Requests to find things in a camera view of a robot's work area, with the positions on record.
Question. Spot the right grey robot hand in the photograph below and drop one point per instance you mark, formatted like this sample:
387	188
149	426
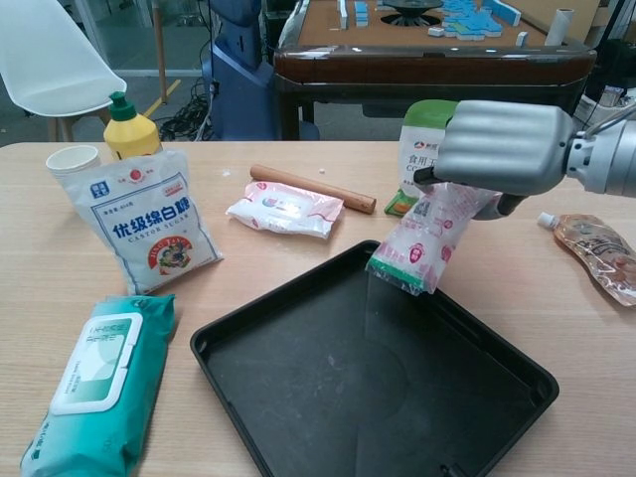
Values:
507	144

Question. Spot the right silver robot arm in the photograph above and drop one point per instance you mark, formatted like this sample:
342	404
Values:
606	154

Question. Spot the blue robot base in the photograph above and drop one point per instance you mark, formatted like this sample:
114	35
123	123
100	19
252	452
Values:
243	74

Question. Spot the black plastic tray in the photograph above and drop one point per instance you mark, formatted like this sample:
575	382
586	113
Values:
358	377

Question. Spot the green white corn starch bag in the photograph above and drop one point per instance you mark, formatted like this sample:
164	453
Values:
420	149

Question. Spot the white cardboard box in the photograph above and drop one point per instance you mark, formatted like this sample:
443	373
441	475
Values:
603	107

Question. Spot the dark wood mahjong table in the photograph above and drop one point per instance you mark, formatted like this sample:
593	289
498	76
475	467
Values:
422	69

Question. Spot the blue mahjong tile pile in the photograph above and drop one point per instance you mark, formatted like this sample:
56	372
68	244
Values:
477	20

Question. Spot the white paper roll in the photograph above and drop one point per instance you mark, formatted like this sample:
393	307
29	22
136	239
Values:
559	27

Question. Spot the orange spout sauce pouch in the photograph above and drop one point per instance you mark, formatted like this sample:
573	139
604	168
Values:
598	253

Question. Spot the black mahjong table centre dome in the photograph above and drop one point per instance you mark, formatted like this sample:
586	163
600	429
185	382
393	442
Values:
407	12

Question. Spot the wooden rolling pin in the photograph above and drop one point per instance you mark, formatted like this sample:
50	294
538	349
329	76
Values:
348	196

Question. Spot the pink wet wipes pack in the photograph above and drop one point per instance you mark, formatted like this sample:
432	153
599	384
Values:
285	208

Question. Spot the white castor sugar bag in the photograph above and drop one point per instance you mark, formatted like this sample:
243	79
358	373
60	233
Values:
144	223

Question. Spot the yellow bottle green cap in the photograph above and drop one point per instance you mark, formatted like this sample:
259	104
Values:
131	136

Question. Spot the white paper cup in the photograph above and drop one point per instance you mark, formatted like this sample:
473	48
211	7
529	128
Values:
69	161

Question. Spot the white chair wooden legs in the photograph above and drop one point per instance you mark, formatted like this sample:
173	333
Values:
45	64

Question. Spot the teal wet wipes pack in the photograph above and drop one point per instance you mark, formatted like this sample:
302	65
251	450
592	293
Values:
99	377

